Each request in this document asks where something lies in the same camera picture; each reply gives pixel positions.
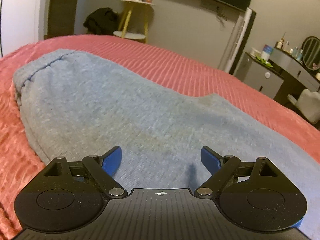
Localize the grey sweatpants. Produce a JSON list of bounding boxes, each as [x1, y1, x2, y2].
[[13, 49, 319, 239]]

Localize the pink ribbed bedspread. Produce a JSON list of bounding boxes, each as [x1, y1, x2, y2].
[[1, 35, 319, 239]]

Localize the white tower fan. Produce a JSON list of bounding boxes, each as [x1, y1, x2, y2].
[[218, 7, 257, 75]]

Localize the grey dresser vanity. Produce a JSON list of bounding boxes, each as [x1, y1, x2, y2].
[[235, 48, 319, 106]]

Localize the white vanity stool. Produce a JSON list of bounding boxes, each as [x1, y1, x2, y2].
[[287, 89, 320, 125]]

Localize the yellow-legged white side table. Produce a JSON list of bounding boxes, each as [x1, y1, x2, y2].
[[113, 0, 153, 43]]

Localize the black bag on floor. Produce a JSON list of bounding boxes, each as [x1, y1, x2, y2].
[[83, 7, 119, 35]]

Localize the round vanity mirror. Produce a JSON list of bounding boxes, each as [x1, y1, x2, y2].
[[302, 36, 320, 71]]

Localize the dark wooden door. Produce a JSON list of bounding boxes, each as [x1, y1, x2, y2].
[[46, 0, 78, 38]]

